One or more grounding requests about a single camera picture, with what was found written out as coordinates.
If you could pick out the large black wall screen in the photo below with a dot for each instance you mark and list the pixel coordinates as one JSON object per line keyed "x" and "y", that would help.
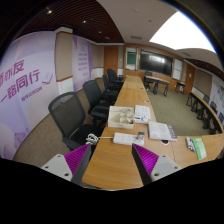
{"x": 154, "y": 62}

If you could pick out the small white blue box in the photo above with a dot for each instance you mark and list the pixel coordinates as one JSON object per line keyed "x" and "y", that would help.
{"x": 141, "y": 119}

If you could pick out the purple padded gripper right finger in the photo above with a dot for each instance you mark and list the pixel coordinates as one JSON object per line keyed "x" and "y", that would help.
{"x": 151, "y": 166}

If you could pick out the blue white packet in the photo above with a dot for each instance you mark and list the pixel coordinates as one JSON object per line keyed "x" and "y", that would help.
{"x": 190, "y": 144}

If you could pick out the purple banner with chinese text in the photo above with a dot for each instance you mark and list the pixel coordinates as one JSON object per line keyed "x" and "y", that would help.
{"x": 27, "y": 86}

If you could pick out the bright ceiling light panel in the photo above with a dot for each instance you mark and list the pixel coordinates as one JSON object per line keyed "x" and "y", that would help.
{"x": 180, "y": 32}

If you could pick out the black mesh office chair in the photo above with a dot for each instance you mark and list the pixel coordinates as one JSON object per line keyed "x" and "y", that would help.
{"x": 69, "y": 115}
{"x": 97, "y": 109}

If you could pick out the purple wall poster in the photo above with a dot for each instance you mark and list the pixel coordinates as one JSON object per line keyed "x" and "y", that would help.
{"x": 81, "y": 62}

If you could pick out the white closed book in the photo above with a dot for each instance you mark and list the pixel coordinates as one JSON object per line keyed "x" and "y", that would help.
{"x": 161, "y": 131}

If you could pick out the grey charger plug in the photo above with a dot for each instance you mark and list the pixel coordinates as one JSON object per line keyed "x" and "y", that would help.
{"x": 140, "y": 135}

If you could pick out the white power strip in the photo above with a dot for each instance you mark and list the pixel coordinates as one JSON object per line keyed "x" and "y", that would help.
{"x": 127, "y": 139}

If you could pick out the curved wooden table right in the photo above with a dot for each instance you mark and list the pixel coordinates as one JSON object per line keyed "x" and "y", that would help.
{"x": 205, "y": 113}

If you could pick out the white paper stack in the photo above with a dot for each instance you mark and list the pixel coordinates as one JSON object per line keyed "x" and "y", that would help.
{"x": 142, "y": 111}

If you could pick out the white open cardboard box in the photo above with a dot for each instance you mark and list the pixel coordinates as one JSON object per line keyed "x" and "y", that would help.
{"x": 121, "y": 117}

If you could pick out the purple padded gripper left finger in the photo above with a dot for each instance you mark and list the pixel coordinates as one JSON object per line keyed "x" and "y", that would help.
{"x": 71, "y": 166}

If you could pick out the nearest black mesh office chair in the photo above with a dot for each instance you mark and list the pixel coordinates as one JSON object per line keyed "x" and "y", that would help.
{"x": 69, "y": 115}

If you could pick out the white whiteboard right of screen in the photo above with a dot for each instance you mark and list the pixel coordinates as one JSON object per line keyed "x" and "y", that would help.
{"x": 177, "y": 70}

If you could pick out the wooden door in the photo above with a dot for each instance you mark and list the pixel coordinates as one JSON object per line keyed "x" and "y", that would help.
{"x": 110, "y": 58}

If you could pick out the wooden desk at back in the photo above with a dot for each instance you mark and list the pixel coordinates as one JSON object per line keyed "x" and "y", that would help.
{"x": 156, "y": 81}

